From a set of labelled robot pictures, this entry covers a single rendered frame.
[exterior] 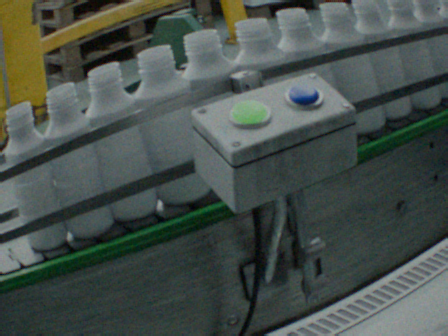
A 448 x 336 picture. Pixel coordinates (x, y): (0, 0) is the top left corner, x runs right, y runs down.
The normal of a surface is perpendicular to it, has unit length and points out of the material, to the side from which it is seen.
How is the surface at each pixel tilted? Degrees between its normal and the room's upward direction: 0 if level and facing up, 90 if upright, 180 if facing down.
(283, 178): 110
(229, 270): 90
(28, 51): 90
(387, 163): 90
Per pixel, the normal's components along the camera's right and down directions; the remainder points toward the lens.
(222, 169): -0.88, 0.32
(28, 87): 0.44, 0.20
